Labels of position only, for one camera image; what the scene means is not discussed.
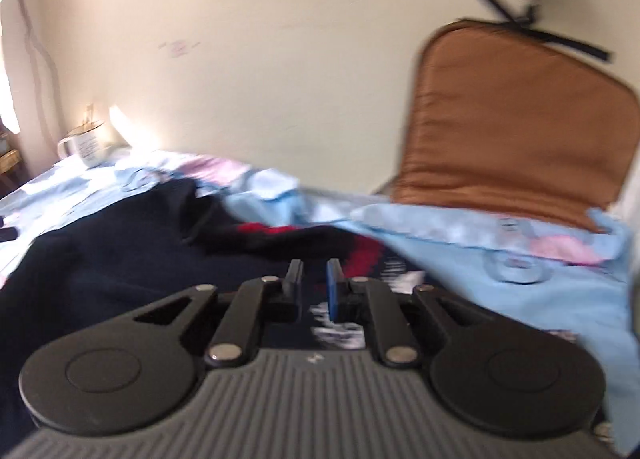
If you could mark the white enamel mug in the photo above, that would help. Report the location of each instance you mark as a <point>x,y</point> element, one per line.
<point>85,146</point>

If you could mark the light blue printed bed sheet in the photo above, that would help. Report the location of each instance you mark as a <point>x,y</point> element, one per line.
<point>550,299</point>

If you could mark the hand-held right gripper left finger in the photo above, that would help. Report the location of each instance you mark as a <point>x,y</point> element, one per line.
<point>295,286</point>

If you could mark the brown seat cushion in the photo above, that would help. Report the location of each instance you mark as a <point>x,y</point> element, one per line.
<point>505,139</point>

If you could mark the brown wooden object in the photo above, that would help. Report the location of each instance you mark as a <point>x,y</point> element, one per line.
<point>7,159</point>

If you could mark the small black object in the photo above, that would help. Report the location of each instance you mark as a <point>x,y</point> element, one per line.
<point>6,235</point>

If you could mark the navy patterned knit sweater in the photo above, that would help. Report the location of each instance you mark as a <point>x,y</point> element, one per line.
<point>100,264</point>

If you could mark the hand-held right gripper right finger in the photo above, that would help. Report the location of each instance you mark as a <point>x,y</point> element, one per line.
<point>334,289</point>

